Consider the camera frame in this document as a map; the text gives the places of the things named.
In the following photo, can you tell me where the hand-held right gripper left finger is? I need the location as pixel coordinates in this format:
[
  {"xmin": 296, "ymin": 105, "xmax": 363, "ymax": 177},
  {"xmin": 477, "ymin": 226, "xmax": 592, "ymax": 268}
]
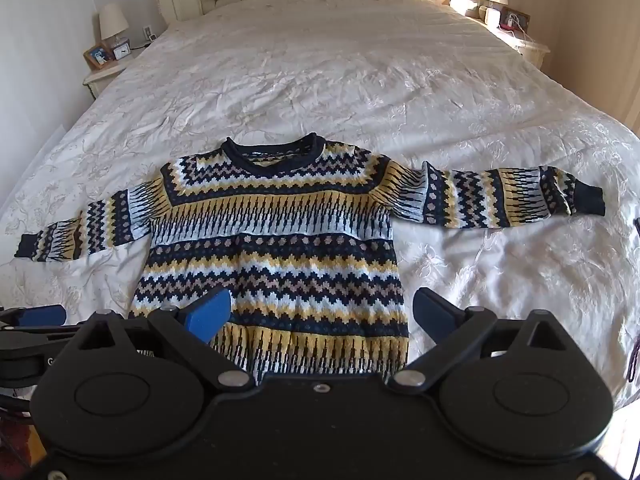
[{"xmin": 65, "ymin": 287, "xmax": 256, "ymax": 392}]

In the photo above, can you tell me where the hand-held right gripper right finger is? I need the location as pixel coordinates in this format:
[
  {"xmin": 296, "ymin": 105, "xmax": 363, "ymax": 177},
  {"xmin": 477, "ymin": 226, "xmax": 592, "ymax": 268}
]
[{"xmin": 387, "ymin": 287, "xmax": 576, "ymax": 396}]

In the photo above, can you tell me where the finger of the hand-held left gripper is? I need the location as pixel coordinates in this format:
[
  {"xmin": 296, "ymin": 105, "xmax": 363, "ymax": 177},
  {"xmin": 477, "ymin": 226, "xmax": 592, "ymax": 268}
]
[{"xmin": 0, "ymin": 304, "xmax": 88, "ymax": 343}]

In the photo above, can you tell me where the navy yellow patterned knit sweater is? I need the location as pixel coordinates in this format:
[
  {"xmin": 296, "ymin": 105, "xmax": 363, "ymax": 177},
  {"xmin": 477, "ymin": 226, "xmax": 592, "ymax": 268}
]
[{"xmin": 14, "ymin": 132, "xmax": 607, "ymax": 386}]

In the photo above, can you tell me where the cream nightstand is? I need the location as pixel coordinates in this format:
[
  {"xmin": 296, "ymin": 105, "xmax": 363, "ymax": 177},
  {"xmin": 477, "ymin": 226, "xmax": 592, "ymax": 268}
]
[
  {"xmin": 467, "ymin": 9, "xmax": 552, "ymax": 70},
  {"xmin": 82, "ymin": 45, "xmax": 147, "ymax": 100}
]

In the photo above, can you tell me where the cream embroidered bedspread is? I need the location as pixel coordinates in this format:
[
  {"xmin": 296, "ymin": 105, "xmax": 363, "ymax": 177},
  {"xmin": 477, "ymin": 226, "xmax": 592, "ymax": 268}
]
[{"xmin": 0, "ymin": 0, "xmax": 640, "ymax": 411}]

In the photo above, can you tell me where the white shade table lamp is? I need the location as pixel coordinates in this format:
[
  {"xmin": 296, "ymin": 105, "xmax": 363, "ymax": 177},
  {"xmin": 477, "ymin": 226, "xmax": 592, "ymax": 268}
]
[{"xmin": 98, "ymin": 2, "xmax": 131, "ymax": 47}]

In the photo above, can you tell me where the dark cable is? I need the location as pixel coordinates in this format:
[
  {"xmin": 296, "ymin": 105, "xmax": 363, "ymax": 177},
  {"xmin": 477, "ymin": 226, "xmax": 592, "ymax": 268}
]
[{"xmin": 624, "ymin": 217, "xmax": 640, "ymax": 393}]

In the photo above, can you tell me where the wooden photo frame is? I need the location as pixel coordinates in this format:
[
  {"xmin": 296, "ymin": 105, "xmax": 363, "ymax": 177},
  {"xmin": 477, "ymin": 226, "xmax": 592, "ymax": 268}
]
[{"xmin": 82, "ymin": 41, "xmax": 114, "ymax": 71}]

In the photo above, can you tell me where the dark photo frame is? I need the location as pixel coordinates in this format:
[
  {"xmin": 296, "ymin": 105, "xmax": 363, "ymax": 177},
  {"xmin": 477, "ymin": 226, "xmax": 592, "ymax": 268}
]
[{"xmin": 500, "ymin": 6, "xmax": 532, "ymax": 31}]

